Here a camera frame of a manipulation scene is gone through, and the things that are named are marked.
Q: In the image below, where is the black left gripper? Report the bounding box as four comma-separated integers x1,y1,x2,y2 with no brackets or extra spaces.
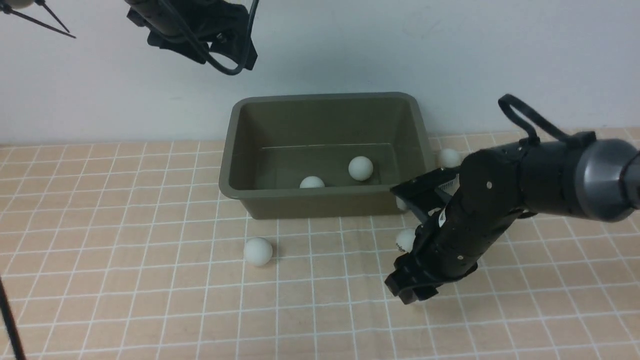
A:
126,0,259,71

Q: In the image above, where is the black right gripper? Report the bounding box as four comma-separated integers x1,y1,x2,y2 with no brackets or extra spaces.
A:
384,149,523,305

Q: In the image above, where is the white printed ball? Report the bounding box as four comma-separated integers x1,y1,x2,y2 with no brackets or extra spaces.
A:
395,228,416,253
348,156,374,182

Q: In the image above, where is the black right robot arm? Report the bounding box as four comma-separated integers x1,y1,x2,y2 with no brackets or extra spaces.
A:
385,131,639,305

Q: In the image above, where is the olive green plastic bin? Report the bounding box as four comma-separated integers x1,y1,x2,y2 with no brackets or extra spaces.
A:
218,92,437,220

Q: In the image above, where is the peach checkered tablecloth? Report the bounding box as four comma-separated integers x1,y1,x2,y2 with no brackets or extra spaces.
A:
0,141,640,360

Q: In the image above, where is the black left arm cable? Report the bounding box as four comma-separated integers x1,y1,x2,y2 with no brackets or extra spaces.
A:
165,0,261,77

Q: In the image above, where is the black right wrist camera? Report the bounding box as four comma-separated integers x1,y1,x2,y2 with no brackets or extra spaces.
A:
390,166,460,223

